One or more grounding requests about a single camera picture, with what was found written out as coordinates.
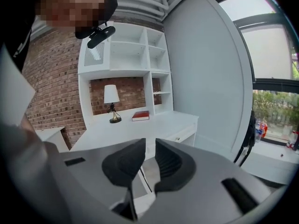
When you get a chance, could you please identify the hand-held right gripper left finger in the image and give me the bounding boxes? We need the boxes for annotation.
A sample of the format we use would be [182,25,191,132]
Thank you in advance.
[45,138,147,224]

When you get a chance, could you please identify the white ceiling pipes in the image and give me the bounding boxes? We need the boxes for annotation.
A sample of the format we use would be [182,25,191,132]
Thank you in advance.
[112,0,178,21]

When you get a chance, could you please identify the white shade table lamp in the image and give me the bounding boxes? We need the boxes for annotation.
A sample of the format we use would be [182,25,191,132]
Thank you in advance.
[103,84,122,124]

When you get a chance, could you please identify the red cap bottle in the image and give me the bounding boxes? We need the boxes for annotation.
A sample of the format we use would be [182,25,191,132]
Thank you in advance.
[287,129,299,150]

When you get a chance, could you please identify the person's black clothing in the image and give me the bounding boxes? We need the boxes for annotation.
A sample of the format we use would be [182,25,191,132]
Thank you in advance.
[0,15,36,73]

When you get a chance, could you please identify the black window frame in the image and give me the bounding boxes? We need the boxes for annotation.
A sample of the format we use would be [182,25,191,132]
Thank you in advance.
[214,0,299,149]

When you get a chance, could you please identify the white desk drawer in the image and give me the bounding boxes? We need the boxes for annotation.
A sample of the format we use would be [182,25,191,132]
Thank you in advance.
[132,167,157,220]

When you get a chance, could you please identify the blue label bottle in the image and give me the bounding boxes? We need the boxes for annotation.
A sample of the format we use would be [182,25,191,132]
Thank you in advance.
[255,118,263,140]

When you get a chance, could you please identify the red soda bottle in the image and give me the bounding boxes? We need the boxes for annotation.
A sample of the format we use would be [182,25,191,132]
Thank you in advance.
[261,118,269,140]

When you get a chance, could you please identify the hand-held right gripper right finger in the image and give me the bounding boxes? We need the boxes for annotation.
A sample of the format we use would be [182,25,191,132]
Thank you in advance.
[136,138,289,224]

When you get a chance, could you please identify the white desk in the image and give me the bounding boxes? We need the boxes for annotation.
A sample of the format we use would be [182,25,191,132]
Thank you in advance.
[70,111,199,154]

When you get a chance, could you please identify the white hutch shelf unit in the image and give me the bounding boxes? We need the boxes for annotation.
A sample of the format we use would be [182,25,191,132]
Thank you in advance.
[78,22,175,130]

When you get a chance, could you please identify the black head-mounted camera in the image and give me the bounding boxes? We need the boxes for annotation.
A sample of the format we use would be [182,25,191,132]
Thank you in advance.
[87,26,116,49]

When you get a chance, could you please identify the white arched glass cabinet door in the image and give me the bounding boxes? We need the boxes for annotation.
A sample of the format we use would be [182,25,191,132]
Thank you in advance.
[78,37,111,72]

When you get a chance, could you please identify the white side table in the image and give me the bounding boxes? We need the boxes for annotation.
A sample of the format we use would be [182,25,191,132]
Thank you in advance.
[35,126,71,153]

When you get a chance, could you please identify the white window bench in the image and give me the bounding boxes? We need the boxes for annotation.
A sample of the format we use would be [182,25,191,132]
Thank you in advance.
[233,139,299,184]

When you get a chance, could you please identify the red book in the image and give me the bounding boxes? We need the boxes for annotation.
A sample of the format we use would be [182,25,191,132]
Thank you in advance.
[131,110,150,122]

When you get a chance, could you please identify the person's head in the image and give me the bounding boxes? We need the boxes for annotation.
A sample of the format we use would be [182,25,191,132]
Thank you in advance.
[35,0,119,40]

